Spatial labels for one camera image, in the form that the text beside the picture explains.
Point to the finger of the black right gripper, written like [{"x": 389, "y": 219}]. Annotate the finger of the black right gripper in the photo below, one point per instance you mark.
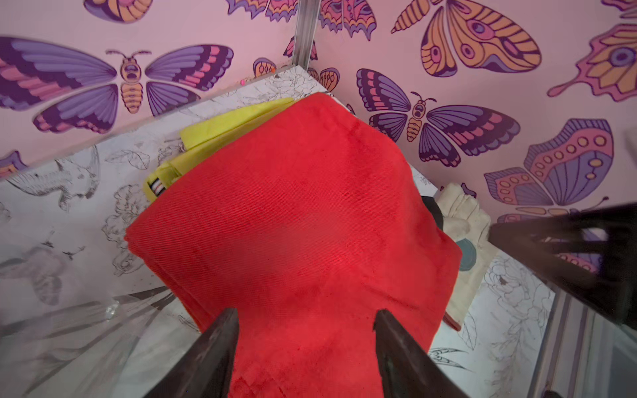
[{"x": 589, "y": 255}]

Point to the beige work glove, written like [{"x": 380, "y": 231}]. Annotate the beige work glove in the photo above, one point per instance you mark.
[{"x": 467, "y": 224}]

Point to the clear plastic vacuum bag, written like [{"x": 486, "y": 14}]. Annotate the clear plastic vacuum bag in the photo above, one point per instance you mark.
[{"x": 121, "y": 347}]

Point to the aluminium frame bars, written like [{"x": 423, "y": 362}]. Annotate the aluminium frame bars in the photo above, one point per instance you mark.
[{"x": 71, "y": 70}]

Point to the yellow garment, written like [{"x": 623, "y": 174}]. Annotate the yellow garment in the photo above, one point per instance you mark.
[{"x": 200, "y": 141}]

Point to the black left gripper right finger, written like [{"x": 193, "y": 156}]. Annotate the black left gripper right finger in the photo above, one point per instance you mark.
[{"x": 406, "y": 369}]

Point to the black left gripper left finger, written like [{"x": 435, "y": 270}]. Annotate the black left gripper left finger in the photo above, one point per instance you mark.
[{"x": 206, "y": 368}]

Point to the dark grey garment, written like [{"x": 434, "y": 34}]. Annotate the dark grey garment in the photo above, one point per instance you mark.
[{"x": 434, "y": 210}]

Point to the red garment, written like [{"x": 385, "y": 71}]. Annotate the red garment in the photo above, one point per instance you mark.
[{"x": 307, "y": 226}]

